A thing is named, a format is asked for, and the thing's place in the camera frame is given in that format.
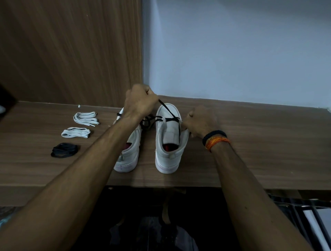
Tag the person's right hand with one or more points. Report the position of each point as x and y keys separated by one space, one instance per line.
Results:
x=204 y=120

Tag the person's left hand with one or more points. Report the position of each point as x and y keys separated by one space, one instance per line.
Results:
x=138 y=102

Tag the person's left fingers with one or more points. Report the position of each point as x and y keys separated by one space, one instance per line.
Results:
x=149 y=91

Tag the person's right fingers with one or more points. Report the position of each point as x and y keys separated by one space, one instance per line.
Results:
x=186 y=124

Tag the white sneaker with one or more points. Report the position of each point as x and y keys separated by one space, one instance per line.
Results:
x=129 y=155
x=169 y=152

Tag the person's right forearm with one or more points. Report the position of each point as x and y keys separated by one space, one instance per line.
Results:
x=248 y=196

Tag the person's left forearm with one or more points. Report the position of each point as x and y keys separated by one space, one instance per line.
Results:
x=77 y=175

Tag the black wristband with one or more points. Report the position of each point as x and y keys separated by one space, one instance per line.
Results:
x=214 y=134

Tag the orange thread wristband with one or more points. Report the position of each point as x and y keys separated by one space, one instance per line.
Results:
x=216 y=141

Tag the white shoelace bundle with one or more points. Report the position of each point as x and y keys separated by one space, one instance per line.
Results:
x=85 y=117
x=75 y=133

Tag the brown wooden cabinet panel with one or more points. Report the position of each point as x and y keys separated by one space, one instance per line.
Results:
x=69 y=51

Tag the black shoelace bundle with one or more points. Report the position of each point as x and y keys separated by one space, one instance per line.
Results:
x=64 y=150

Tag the dark patterned garment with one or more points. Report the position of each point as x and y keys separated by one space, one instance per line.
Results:
x=155 y=232

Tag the dark object with white patch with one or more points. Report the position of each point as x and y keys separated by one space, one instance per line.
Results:
x=6 y=99

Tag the black metal frame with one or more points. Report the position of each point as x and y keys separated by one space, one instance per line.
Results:
x=297 y=206

